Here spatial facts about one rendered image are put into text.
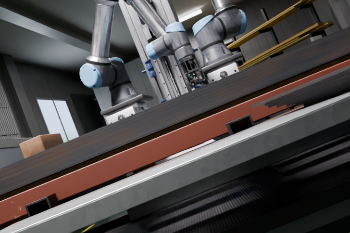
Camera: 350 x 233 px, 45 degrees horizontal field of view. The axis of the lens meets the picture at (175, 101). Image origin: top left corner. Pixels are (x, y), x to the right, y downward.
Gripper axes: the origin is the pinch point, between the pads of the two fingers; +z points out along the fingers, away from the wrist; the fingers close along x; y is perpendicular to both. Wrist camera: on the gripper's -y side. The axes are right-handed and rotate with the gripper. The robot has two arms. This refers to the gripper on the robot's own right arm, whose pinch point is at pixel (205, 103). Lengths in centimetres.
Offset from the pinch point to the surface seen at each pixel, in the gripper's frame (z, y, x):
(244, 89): 4, 83, 4
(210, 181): 29.8, 4.7, -10.5
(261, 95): 7, 83, 7
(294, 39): -75, -571, 226
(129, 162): 10, 83, -25
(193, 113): 5, 83, -8
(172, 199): 30.9, 4.7, -27.0
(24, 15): -219, -370, -155
